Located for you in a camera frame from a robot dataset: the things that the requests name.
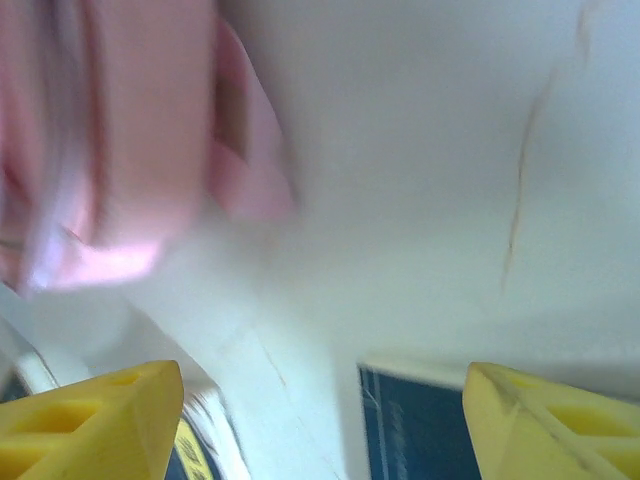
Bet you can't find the navy book three-character yellow label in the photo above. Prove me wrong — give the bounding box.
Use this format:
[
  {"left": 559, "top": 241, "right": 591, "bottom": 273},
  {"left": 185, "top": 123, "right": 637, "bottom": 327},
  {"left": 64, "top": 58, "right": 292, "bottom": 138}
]
[{"left": 0, "top": 349, "right": 249, "bottom": 480}]

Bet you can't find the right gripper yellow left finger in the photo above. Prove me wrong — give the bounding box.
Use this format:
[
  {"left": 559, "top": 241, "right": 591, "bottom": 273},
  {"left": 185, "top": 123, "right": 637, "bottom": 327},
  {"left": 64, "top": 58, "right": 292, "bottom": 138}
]
[{"left": 0, "top": 359, "right": 184, "bottom": 480}]

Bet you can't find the navy book four-character yellow label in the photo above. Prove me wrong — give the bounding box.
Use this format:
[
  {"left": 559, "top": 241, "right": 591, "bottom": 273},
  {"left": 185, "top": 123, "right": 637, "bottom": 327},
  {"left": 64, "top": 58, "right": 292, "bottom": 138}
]
[{"left": 355, "top": 363, "right": 484, "bottom": 480}]

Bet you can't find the pink student backpack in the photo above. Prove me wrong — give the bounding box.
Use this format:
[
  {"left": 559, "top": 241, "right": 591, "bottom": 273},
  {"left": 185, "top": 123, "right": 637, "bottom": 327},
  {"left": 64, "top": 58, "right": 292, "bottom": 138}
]
[{"left": 0, "top": 0, "right": 301, "bottom": 301}]

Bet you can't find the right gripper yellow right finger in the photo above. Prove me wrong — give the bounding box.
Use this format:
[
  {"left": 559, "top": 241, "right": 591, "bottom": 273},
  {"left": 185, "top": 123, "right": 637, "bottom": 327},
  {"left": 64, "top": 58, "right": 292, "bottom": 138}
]
[{"left": 462, "top": 362, "right": 640, "bottom": 480}]

